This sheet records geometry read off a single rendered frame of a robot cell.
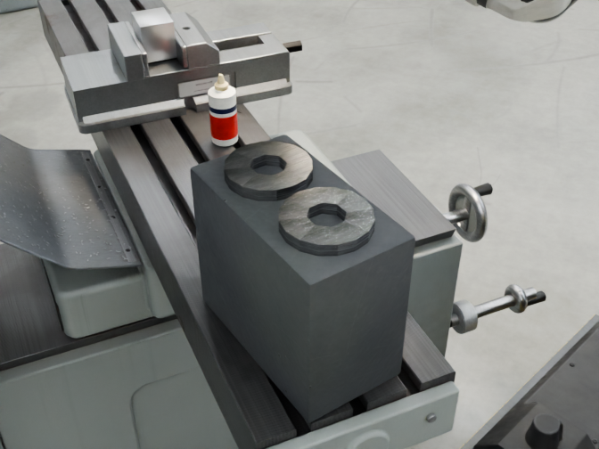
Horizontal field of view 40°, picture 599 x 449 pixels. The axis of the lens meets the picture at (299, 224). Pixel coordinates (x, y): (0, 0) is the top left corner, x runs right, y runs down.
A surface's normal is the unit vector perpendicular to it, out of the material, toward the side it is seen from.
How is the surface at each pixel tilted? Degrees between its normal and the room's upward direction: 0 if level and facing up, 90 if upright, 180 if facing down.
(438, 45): 0
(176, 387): 90
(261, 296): 90
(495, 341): 0
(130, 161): 0
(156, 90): 90
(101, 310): 90
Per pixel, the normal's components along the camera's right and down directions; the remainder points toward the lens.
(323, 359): 0.56, 0.51
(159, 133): 0.00, -0.79
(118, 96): 0.37, 0.57
